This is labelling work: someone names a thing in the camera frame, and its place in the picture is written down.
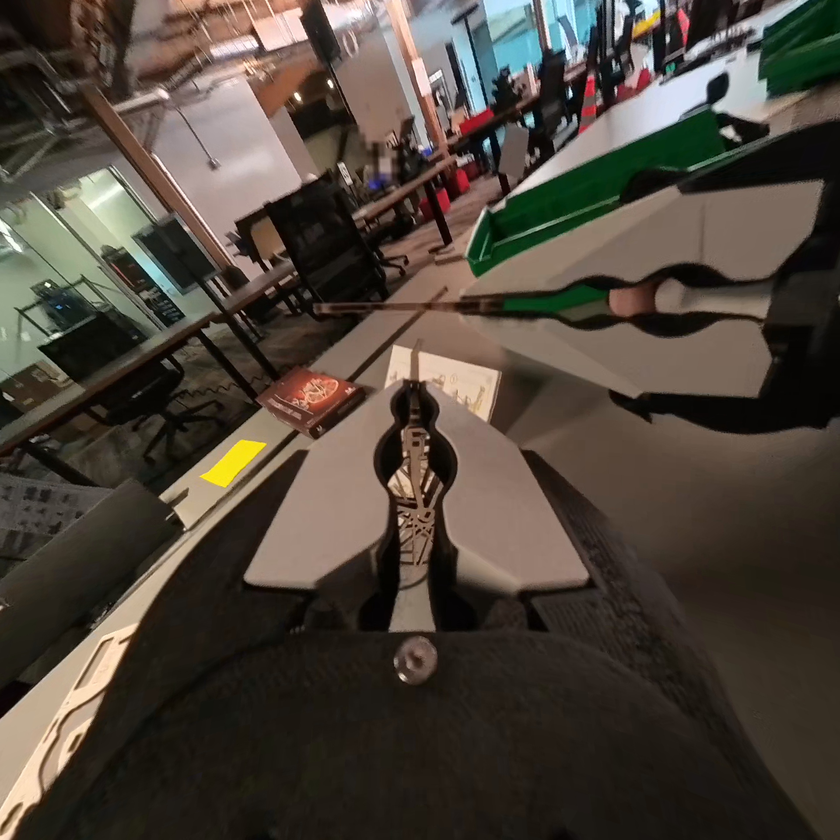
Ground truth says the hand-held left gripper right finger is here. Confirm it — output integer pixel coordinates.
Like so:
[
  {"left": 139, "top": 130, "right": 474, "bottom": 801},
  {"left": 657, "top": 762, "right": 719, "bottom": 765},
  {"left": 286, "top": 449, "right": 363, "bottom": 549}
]
[{"left": 423, "top": 384, "right": 590, "bottom": 592}]

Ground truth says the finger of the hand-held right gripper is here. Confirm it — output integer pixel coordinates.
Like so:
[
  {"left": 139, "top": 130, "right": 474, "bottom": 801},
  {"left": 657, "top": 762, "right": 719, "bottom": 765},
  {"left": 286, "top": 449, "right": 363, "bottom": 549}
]
[
  {"left": 499, "top": 279, "right": 775, "bottom": 399},
  {"left": 459, "top": 180, "right": 824, "bottom": 311}
]

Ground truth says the long brown office table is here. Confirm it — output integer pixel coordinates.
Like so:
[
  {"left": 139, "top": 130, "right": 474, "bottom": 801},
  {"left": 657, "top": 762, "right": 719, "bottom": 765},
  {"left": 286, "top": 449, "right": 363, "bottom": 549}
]
[{"left": 0, "top": 308, "right": 284, "bottom": 476}]

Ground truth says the black office chair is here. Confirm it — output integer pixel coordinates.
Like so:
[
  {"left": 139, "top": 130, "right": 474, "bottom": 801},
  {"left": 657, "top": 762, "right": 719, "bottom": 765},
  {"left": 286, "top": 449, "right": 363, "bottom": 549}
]
[{"left": 66, "top": 354, "right": 224, "bottom": 462}]

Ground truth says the black cardboard box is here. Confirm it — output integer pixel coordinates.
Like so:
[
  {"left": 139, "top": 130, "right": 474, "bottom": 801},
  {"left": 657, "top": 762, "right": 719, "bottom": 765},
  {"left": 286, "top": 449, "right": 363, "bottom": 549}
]
[{"left": 0, "top": 479, "right": 181, "bottom": 686}]

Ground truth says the black mesh chair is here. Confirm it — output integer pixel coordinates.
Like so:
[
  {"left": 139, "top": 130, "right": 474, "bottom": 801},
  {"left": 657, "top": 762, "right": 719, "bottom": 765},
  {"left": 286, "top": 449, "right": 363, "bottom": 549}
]
[{"left": 266, "top": 177, "right": 409, "bottom": 304}]

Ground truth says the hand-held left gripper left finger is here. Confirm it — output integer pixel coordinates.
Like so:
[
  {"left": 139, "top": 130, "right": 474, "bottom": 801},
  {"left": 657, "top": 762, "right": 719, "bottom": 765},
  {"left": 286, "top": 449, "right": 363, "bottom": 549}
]
[{"left": 244, "top": 381, "right": 411, "bottom": 595}]

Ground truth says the yellow sticky note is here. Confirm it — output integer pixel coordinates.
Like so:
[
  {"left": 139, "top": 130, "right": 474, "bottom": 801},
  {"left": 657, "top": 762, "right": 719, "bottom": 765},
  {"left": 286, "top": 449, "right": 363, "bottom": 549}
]
[{"left": 200, "top": 440, "right": 267, "bottom": 488}]

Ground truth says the green plastic bin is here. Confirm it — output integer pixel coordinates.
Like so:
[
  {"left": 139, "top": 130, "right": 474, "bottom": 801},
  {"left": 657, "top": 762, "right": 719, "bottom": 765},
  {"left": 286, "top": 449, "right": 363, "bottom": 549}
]
[
  {"left": 465, "top": 108, "right": 729, "bottom": 278},
  {"left": 758, "top": 0, "right": 840, "bottom": 99}
]

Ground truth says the orange traffic cone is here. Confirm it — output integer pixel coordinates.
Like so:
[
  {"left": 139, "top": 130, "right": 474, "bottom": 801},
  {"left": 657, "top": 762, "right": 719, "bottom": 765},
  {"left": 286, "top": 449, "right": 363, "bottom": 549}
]
[{"left": 577, "top": 72, "right": 602, "bottom": 135}]

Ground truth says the wooden model parts sheet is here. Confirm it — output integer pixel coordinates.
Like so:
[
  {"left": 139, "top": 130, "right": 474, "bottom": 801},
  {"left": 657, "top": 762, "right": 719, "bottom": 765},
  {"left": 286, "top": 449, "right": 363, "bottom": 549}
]
[{"left": 0, "top": 623, "right": 139, "bottom": 840}]

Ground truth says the paper instruction sheet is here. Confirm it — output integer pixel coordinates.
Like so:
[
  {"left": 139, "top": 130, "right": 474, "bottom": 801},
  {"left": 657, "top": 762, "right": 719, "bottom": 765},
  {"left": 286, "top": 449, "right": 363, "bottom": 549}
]
[{"left": 384, "top": 344, "right": 503, "bottom": 422}]

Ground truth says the red model kit box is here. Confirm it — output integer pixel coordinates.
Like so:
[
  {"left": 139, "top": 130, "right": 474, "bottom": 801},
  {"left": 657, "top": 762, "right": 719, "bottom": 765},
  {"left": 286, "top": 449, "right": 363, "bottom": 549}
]
[{"left": 256, "top": 367, "right": 366, "bottom": 439}]

